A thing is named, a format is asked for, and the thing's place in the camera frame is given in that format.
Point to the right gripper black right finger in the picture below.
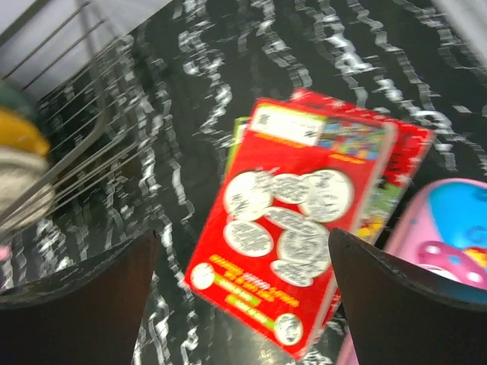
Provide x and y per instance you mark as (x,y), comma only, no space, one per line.
(399,313)

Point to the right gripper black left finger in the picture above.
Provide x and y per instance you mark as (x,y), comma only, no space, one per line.
(88,313)

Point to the pink purple pencil case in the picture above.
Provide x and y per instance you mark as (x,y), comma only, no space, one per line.
(443,230)

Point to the red top activity book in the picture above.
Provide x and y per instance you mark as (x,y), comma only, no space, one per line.
(263,253)

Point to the red middle book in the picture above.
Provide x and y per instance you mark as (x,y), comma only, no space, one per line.
(412,144)

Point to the yellow plate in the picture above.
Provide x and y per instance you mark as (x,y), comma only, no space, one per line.
(20,133)

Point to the dark green plate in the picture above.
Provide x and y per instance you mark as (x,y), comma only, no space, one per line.
(17,101)

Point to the green bottom book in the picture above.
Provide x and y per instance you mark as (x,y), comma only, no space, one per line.
(240,126)

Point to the black wire dish rack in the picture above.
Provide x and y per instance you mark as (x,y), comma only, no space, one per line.
(75,60)

